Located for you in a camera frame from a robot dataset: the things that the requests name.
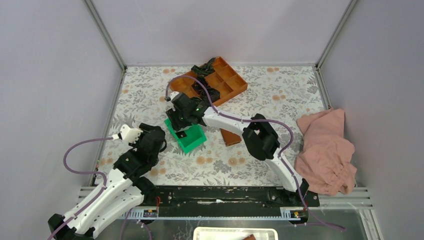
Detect green plastic card box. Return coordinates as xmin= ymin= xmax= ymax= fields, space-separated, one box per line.
xmin=164 ymin=118 xmax=207 ymax=154

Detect brown leather card holder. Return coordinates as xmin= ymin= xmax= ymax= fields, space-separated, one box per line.
xmin=220 ymin=128 xmax=242 ymax=147

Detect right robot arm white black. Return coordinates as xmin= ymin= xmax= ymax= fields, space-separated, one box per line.
xmin=165 ymin=91 xmax=309 ymax=206

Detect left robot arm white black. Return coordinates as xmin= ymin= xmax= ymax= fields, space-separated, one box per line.
xmin=48 ymin=123 xmax=167 ymax=240

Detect black items in tray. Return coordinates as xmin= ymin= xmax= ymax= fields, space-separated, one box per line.
xmin=191 ymin=57 xmax=221 ymax=102

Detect orange wooden compartment tray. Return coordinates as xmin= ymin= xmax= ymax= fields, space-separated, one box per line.
xmin=168 ymin=56 xmax=248 ymax=106

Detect pink crumpled cloth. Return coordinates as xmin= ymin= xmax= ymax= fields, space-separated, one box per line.
xmin=295 ymin=108 xmax=357 ymax=196

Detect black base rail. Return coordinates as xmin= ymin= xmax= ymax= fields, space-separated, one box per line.
xmin=140 ymin=185 xmax=320 ymax=220

